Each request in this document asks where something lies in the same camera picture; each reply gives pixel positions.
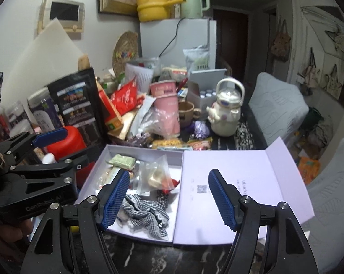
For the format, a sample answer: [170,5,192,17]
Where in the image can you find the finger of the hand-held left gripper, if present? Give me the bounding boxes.
[0,128,68,166]
[9,153,91,184]

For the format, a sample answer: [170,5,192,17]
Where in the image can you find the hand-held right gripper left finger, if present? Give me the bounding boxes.
[19,169,130,274]

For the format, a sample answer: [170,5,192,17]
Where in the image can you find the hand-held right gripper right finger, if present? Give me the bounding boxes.
[208,169,318,274]

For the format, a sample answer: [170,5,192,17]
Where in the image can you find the lavender gift box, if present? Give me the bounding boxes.
[75,137,315,249]

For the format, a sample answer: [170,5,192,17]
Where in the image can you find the lace-trimmed gingham scrunchie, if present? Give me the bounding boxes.
[117,194,170,240]

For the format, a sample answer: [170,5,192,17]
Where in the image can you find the green packet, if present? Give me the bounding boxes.
[108,154,137,169]

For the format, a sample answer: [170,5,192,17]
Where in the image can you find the dark gingham scrunchie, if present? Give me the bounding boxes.
[155,190,171,214]

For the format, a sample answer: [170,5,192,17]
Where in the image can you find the clear plastic bag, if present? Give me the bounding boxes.
[138,155,172,195]

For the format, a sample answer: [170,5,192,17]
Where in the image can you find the small red snack packet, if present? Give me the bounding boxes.
[161,178,180,192]

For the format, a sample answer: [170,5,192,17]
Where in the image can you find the red cylinder container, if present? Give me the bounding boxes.
[47,126,88,160]

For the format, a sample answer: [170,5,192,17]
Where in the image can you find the clear plastic jar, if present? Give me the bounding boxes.
[5,101,33,137]

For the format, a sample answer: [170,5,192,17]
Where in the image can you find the black stand-up pouch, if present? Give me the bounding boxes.
[45,67,105,149]

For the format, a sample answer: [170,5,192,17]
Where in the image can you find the colourful snack packet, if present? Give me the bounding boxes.
[186,137,212,150]

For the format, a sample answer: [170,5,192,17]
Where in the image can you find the black white patterned cloth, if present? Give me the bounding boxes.
[235,121,256,150]

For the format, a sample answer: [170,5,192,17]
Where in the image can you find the orange green carton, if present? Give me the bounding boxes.
[97,87,124,132]

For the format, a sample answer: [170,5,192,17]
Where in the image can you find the purple wrapped item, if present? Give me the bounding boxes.
[194,121,211,139]

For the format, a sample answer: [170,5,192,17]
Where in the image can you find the yellow snack packet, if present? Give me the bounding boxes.
[152,138,187,149]

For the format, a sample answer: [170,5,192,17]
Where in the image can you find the white foam board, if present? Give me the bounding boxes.
[2,18,84,103]

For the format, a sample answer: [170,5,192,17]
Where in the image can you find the red snack bag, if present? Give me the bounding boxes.
[111,77,140,115]

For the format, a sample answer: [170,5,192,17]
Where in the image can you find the cream bear water bottle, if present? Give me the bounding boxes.
[206,78,246,136]

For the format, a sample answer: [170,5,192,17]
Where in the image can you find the brown mug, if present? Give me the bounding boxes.
[178,101,201,127]

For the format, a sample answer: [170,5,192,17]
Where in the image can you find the orange plastic bag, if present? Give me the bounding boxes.
[298,157,321,184]

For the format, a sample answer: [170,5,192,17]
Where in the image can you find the pink tumbler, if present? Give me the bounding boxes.
[153,94,180,137]

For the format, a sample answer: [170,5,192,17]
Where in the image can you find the white ribbed cup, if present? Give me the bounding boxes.
[124,63,155,92]

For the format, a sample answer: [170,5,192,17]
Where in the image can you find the light blue covered chair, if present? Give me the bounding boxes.
[305,135,344,274]
[248,72,309,146]

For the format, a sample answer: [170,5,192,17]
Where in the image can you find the grey box of small bottles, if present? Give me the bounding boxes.
[187,68,228,112]

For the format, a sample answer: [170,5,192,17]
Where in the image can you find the round woven mat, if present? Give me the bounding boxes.
[112,31,140,76]

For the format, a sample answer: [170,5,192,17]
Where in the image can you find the dark green bag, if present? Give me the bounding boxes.
[305,107,325,130]

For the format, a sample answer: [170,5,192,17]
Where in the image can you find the pink paper bowl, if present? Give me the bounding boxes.
[149,80,178,97]

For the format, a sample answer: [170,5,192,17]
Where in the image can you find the green white pouch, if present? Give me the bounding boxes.
[183,45,210,71]

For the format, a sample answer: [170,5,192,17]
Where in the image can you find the white mini fridge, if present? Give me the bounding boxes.
[140,18,217,70]

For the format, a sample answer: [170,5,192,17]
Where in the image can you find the canvas tote bag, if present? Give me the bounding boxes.
[297,47,322,95]
[323,64,344,100]

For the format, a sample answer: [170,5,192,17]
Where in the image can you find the dark wooden door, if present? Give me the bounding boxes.
[213,8,249,77]

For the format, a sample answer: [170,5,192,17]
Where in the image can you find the brown bear bag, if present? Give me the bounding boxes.
[271,16,292,62]

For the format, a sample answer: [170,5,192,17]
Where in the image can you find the yellow enamel pot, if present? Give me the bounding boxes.
[136,0,187,22]

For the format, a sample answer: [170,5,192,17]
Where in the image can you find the white house-shaped cabinet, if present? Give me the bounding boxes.
[300,4,344,106]

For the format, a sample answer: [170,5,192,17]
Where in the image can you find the green electric kettle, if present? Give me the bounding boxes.
[180,0,211,18]

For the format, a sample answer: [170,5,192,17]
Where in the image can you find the wall intercom panel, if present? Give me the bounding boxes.
[40,0,85,33]

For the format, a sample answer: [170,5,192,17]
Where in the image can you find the black power cable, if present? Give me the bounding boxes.
[158,18,187,59]

